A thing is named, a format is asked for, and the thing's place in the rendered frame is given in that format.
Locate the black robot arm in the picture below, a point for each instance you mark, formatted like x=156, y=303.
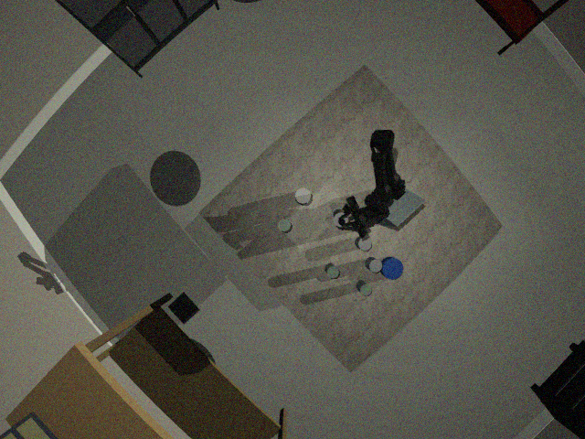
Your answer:
x=388, y=183

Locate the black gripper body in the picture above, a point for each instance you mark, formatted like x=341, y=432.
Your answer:
x=351, y=201

